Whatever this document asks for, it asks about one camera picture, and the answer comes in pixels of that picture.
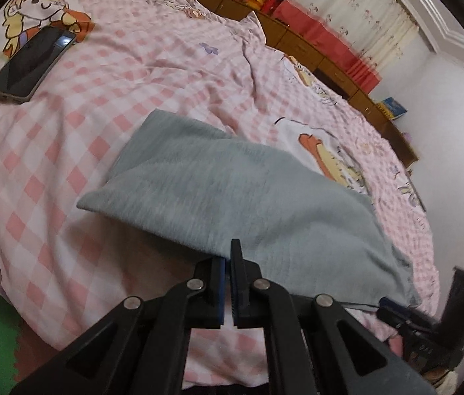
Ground blue book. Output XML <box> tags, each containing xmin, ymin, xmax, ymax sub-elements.
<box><xmin>380</xmin><ymin>96</ymin><xmax>407</xmax><ymax>121</ymax></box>

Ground red and yellow toy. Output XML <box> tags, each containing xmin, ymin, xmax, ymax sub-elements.
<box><xmin>250</xmin><ymin>0</ymin><xmax>282</xmax><ymax>14</ymax></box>

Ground pink checkered printed blanket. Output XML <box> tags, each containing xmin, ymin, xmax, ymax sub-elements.
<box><xmin>0</xmin><ymin>0</ymin><xmax>440</xmax><ymax>383</ymax></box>

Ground black smartphone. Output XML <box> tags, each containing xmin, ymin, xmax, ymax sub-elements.
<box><xmin>0</xmin><ymin>25</ymin><xmax>77</xmax><ymax>104</ymax></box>

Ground long wooden cabinet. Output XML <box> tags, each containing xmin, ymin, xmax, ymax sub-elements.
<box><xmin>184</xmin><ymin>0</ymin><xmax>419</xmax><ymax>169</ymax></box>

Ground grey pants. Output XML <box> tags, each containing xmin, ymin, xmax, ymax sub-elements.
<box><xmin>76</xmin><ymin>109</ymin><xmax>422</xmax><ymax>309</ymax></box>

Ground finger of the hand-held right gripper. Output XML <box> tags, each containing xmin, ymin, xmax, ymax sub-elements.
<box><xmin>377</xmin><ymin>308</ymin><xmax>436</xmax><ymax>332</ymax></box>
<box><xmin>380</xmin><ymin>297</ymin><xmax>440</xmax><ymax>325</ymax></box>

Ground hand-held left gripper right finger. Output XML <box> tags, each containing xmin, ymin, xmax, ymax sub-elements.
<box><xmin>231</xmin><ymin>239</ymin><xmax>438</xmax><ymax>395</ymax></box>

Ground red and white curtain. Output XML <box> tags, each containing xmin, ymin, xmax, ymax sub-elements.
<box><xmin>275</xmin><ymin>0</ymin><xmax>419</xmax><ymax>91</ymax></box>

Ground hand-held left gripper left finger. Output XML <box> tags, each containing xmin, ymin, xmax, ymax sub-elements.
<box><xmin>10</xmin><ymin>257</ymin><xmax>227</xmax><ymax>395</ymax></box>

